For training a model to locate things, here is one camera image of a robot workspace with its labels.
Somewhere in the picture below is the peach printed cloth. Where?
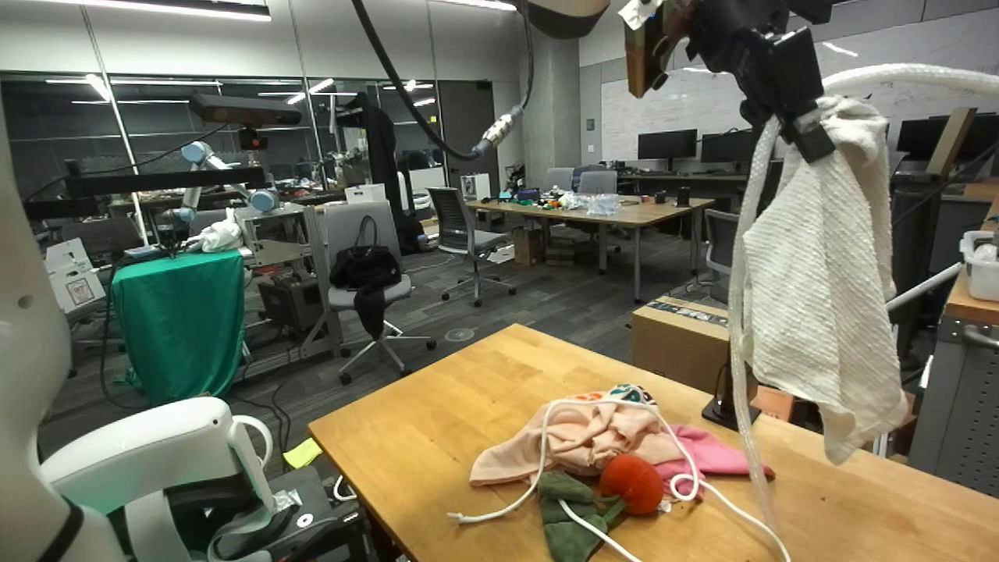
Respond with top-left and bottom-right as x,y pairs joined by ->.
465,394 -> 691,491

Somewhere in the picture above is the white object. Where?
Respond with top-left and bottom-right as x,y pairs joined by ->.
182,208 -> 250,256

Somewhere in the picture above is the dark green cloth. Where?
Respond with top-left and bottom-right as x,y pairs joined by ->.
535,471 -> 628,562

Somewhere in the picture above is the yellow paper sheet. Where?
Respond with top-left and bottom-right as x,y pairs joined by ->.
282,435 -> 329,475

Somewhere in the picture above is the black stand pole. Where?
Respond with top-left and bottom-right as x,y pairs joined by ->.
698,363 -> 762,431

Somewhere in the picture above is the white towel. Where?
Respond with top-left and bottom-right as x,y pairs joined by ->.
739,93 -> 915,467

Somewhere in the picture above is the silver metal pole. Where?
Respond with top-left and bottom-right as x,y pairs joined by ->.
886,259 -> 965,317

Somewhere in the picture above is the white plastic bin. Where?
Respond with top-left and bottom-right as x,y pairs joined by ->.
957,229 -> 999,305

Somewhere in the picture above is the large cardboard box black tape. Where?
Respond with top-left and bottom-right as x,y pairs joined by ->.
628,293 -> 737,398

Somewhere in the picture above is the grey workbench with wood top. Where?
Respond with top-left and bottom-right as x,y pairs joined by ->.
907,181 -> 999,496

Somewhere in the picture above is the white sign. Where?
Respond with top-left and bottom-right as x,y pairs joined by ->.
45,236 -> 109,320

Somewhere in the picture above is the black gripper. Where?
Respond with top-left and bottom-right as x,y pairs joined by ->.
685,0 -> 840,166

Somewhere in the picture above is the black bag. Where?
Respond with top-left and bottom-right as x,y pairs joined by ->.
329,214 -> 406,293

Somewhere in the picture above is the red plush ball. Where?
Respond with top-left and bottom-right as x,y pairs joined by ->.
596,453 -> 669,522

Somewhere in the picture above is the wooden desk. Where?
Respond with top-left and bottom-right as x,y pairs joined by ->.
465,190 -> 717,305

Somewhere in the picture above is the green draped table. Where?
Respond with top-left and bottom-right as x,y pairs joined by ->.
106,247 -> 254,405

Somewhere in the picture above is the pink cloth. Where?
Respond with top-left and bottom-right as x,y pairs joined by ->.
650,423 -> 777,480

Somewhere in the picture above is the black monitor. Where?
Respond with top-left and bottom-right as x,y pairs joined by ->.
698,129 -> 762,170
633,129 -> 702,166

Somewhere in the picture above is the whiteboard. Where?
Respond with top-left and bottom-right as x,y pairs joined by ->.
600,69 -> 751,170

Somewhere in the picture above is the white rope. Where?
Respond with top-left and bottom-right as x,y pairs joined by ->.
447,60 -> 999,562

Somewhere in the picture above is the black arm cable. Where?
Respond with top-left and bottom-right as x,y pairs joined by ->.
349,0 -> 538,166

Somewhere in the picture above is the wooden board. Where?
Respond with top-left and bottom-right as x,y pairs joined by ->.
924,104 -> 981,181

